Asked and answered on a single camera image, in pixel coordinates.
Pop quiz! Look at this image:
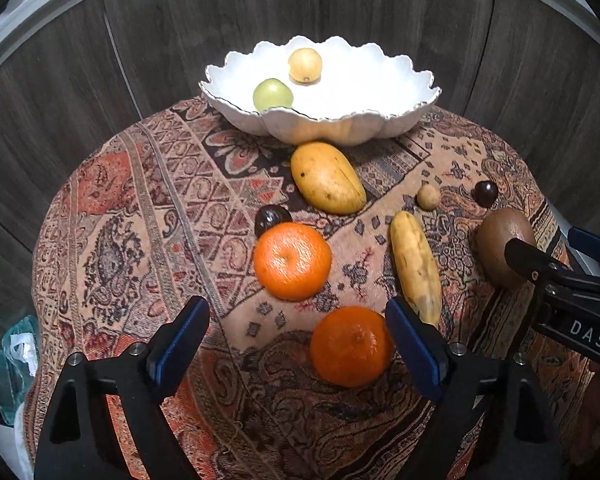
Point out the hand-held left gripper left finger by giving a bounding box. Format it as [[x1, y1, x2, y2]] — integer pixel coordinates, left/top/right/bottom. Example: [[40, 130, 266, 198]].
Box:
[[34, 296, 211, 480]]

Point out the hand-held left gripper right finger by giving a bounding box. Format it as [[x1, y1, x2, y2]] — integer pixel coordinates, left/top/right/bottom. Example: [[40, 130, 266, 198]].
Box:
[[385, 297, 563, 480]]

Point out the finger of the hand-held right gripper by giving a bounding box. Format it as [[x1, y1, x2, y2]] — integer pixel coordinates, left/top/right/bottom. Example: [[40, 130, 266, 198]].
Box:
[[567, 227, 600, 267], [504, 237, 600, 306]]

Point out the brown kiwi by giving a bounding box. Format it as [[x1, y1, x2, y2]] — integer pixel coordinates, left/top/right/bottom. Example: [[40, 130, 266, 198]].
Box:
[[476, 208, 537, 288]]

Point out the orange tangerine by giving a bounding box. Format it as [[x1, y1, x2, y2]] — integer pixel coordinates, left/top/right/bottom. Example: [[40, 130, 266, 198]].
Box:
[[253, 223, 332, 302], [309, 306, 394, 388]]

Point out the small yellow banana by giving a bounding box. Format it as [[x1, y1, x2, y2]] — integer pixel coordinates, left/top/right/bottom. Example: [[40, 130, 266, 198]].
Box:
[[389, 210, 442, 327]]

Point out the small dark cherry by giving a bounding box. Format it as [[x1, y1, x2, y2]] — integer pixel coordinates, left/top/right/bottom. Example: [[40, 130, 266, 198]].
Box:
[[473, 180, 499, 208]]

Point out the large dark plum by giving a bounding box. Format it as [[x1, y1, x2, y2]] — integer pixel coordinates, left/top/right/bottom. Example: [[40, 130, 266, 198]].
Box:
[[254, 206, 293, 238]]

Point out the yellow mango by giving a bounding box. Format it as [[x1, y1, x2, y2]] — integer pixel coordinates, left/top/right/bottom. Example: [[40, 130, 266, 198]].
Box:
[[290, 142, 368, 214]]

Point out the white scalloped ceramic bowl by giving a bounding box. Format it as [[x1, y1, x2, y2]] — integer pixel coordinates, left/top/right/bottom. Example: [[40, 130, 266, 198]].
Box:
[[198, 35, 442, 147]]

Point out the patterned paisley tablecloth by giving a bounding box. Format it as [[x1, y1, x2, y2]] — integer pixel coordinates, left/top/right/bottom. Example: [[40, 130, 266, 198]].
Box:
[[22, 98, 598, 480]]

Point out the teal plastic bag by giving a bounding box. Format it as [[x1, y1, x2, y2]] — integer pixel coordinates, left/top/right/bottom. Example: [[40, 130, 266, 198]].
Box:
[[0, 315, 41, 426]]

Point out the round green fruit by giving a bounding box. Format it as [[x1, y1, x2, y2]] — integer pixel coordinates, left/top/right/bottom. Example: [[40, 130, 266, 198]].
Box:
[[252, 78, 295, 112]]

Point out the round yellow fruit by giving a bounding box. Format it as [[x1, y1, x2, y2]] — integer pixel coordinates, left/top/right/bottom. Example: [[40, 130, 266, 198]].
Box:
[[287, 47, 324, 84]]

